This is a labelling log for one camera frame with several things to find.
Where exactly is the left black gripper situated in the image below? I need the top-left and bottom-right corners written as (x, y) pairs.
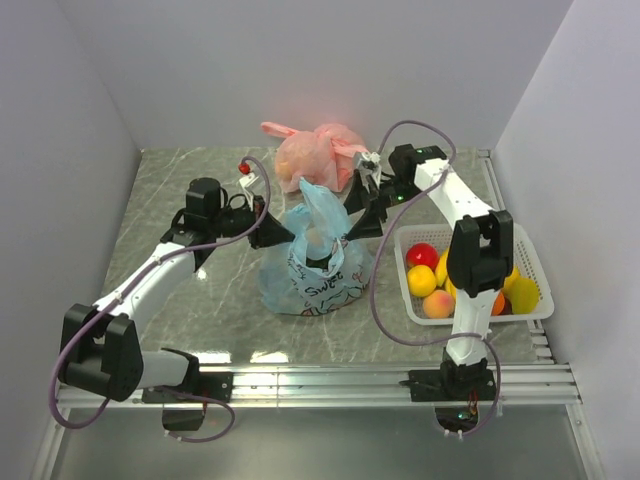
top-left (210, 195), bottom-right (296, 250)

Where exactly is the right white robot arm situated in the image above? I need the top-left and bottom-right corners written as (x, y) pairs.
top-left (345, 144), bottom-right (514, 400)

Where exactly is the white plastic basket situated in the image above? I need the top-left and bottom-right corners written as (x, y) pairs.
top-left (393, 224), bottom-right (555, 326)

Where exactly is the aluminium rail frame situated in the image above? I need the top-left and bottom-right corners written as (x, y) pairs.
top-left (29, 148), bottom-right (606, 480)

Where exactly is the yellow fake orange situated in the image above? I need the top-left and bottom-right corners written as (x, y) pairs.
top-left (406, 265), bottom-right (437, 298)

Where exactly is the yellow fake banana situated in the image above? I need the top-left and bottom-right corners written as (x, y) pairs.
top-left (434, 249), bottom-right (456, 298)

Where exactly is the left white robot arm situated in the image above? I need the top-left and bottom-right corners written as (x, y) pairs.
top-left (54, 173), bottom-right (293, 402)

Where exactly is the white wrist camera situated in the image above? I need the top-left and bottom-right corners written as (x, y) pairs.
top-left (352, 152), bottom-right (382, 193)
top-left (239, 172), bottom-right (264, 204)

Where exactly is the small yellow fake fruit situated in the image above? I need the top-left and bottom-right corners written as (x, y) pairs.
top-left (502, 266), bottom-right (520, 296)

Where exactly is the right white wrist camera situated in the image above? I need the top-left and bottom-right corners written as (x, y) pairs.
top-left (352, 152), bottom-right (382, 193)

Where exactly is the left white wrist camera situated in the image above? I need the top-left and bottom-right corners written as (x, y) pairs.
top-left (239, 172), bottom-right (264, 204)

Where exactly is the pink tied plastic bag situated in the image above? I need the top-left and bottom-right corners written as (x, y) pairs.
top-left (261, 122), bottom-right (369, 193)

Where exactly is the red fake apple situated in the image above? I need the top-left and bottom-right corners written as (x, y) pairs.
top-left (405, 242), bottom-right (440, 271)

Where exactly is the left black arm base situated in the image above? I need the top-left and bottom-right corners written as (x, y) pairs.
top-left (141, 372), bottom-right (233, 434)

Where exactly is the fake peach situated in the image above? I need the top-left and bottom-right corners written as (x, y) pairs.
top-left (422, 290), bottom-right (456, 319)

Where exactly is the blue plastic bag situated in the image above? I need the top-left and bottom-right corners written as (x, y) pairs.
top-left (258, 180), bottom-right (373, 316)

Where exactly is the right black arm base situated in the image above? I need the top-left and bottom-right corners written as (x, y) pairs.
top-left (400, 361), bottom-right (500, 438)

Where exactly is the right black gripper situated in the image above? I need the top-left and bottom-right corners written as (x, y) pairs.
top-left (337, 171), bottom-right (425, 242)

